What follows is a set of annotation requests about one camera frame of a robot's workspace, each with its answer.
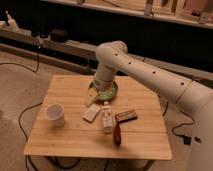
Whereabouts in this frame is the white spray bottle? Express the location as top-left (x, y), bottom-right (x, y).
top-left (5, 11), bottom-right (19, 31)

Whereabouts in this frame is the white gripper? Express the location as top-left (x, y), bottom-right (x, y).
top-left (92, 74), bottom-right (114, 92)

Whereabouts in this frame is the white rectangular box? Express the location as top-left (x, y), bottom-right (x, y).
top-left (82, 104), bottom-right (100, 123)

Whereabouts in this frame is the black box on ledge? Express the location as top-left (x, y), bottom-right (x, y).
top-left (50, 29), bottom-right (69, 43)

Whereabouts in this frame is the brown chocolate bar box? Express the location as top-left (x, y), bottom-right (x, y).
top-left (115, 110), bottom-right (137, 123)

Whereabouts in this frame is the white ceramic cup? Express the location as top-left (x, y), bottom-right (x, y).
top-left (44, 104), bottom-right (65, 127)

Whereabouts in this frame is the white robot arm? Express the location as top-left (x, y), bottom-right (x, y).
top-left (93, 41), bottom-right (213, 171)

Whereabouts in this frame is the black power adapter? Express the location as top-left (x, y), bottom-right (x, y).
top-left (182, 135), bottom-right (192, 145)

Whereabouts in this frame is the yellow card packet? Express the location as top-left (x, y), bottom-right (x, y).
top-left (85, 88), bottom-right (98, 107)

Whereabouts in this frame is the black floor cable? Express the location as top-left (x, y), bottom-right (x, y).
top-left (17, 101), bottom-right (44, 171)

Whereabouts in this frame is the wooden table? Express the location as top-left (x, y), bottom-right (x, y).
top-left (24, 75), bottom-right (172, 160)

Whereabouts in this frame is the green plate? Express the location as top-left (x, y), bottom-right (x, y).
top-left (97, 82), bottom-right (118, 101)

